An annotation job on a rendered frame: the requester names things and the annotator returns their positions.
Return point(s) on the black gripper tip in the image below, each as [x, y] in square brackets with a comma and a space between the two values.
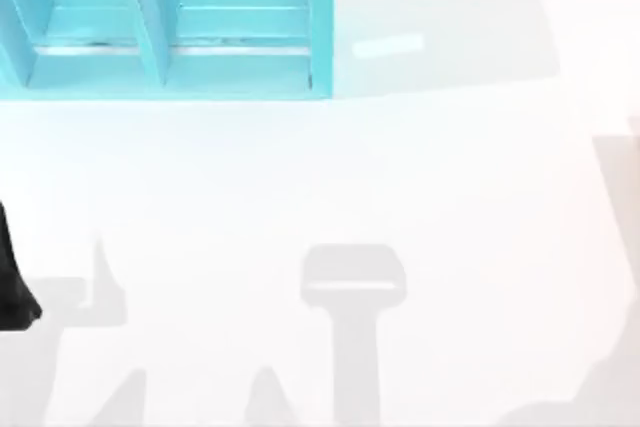
[12, 292]

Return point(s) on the light blue rack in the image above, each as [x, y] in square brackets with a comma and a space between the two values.
[235, 27]

